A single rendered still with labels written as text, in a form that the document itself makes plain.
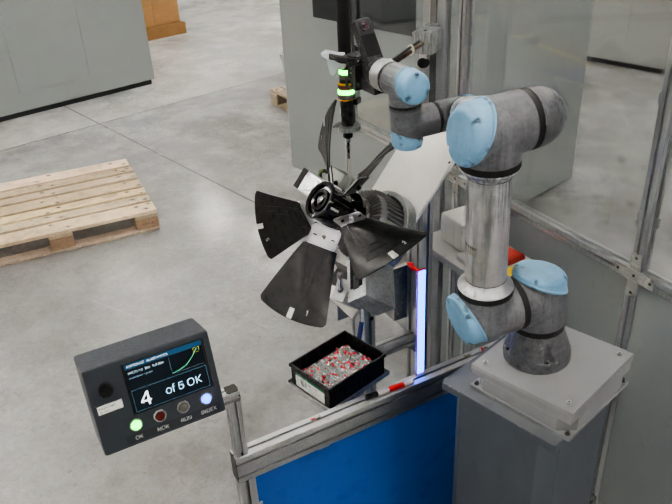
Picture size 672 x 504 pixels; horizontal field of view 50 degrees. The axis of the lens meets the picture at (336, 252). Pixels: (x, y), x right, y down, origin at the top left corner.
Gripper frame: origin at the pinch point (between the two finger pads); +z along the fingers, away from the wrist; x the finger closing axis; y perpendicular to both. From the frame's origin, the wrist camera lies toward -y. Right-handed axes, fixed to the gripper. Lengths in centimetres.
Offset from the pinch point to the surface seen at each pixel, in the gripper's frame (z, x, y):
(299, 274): 2, -16, 64
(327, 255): 0, -7, 59
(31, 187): 342, -60, 152
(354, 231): -10.6, -3.5, 47.6
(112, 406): -45, -79, 49
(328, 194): 4.4, -3.2, 42.2
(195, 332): -41, -60, 41
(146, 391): -44, -72, 49
